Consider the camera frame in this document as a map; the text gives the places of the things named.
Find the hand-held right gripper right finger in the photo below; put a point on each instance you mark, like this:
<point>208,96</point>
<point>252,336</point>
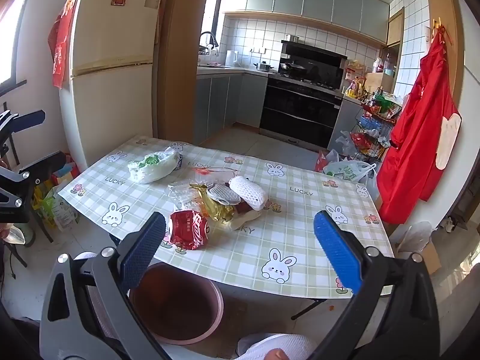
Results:
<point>337,255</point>

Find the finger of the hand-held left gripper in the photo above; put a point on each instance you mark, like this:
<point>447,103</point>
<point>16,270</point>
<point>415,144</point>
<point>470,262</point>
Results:
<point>47,163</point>
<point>28,119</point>

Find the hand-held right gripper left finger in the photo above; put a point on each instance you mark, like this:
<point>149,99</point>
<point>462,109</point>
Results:
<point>144,249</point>

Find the crushed red can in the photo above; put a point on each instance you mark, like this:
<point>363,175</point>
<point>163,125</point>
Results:
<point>189,230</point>

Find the pink plastic bin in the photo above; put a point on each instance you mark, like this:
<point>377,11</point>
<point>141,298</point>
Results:
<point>176,307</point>

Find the clear plastic packaging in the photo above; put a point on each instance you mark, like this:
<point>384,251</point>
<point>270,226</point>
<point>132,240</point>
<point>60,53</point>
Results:
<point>183,195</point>

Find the gold foil wrapper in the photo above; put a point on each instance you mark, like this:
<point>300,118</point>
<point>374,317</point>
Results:
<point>213,208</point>

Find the white plastic bag with greens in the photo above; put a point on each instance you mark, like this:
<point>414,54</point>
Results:
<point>153,167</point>

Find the cream plastic wrapper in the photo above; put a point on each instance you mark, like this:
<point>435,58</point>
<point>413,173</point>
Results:
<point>243,221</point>

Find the thin red plastic wrapper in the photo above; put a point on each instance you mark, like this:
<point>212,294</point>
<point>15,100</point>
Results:
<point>210,171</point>

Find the white foam net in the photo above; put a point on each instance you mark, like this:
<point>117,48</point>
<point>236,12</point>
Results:
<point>249,191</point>

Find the pile of colourful floor bags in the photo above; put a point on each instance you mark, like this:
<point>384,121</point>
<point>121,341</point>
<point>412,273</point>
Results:
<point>56,206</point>

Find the black table leg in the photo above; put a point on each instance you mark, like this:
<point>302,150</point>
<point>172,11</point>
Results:
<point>307,309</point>

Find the red hanging banner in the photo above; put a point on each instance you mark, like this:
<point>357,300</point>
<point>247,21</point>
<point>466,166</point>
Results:
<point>62,56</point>

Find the checkered bunny tablecloth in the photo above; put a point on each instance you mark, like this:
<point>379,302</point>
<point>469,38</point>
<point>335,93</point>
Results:
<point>262,240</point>

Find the clear plastic bag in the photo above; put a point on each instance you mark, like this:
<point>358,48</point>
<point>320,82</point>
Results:
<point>414,238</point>

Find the white bag with green print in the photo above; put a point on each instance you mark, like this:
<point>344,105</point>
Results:
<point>347,172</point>

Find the window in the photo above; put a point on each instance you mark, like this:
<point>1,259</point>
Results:
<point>11,37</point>

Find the cream refrigerator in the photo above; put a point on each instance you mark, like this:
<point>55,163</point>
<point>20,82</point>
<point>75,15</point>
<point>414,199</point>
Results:
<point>112,101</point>

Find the cardboard box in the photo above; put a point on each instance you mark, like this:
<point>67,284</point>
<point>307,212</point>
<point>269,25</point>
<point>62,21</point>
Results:
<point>431,258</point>

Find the red paper bag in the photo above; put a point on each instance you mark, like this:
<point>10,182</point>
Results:
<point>320,161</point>

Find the person's white clothing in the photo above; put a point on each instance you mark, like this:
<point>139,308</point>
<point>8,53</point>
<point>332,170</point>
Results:
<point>285,343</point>

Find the crumpled white plastic bags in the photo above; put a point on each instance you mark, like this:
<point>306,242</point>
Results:
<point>345,144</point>

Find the pair of shoes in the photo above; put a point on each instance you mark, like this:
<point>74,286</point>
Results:
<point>448,224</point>

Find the black oven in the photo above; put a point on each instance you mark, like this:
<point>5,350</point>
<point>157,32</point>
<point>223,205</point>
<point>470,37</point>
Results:
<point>296,112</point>

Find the red apron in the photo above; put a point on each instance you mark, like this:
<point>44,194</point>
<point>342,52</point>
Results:
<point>416,120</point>

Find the grey lower cabinets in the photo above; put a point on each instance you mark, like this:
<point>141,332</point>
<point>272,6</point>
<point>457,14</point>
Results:
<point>225,101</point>

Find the grey cabinets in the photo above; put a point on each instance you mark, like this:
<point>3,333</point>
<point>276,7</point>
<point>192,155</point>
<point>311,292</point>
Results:
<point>300,0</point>
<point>225,101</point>

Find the pile of snack packets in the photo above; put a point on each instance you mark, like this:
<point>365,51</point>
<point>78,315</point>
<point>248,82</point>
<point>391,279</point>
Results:
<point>356,82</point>

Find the black wok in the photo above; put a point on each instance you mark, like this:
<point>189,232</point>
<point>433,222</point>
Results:
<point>292,66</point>

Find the group of bottles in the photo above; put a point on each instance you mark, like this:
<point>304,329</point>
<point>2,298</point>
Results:
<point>384,65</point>

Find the black range hood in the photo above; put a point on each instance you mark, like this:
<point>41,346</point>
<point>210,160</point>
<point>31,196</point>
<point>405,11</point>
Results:
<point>315,58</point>

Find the kitchen faucet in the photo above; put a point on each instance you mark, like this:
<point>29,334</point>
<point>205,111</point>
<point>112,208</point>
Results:
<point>213,41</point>

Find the steel pot with lid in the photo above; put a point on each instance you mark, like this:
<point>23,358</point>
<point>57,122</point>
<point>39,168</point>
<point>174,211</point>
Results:
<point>264,66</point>

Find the white kettle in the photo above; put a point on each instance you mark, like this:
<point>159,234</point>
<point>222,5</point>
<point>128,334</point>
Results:
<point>231,59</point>

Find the small steel pot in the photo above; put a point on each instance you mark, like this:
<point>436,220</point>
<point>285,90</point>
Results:
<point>293,38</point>

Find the grey upper cabinets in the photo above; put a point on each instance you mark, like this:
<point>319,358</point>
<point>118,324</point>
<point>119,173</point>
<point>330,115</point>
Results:
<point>300,0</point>

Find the wooden wall cabinet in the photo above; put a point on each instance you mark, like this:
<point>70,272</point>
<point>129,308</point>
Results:
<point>395,26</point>

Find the yellow wall hook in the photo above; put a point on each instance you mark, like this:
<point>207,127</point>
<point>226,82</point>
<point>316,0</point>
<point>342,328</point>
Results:
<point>437,26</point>

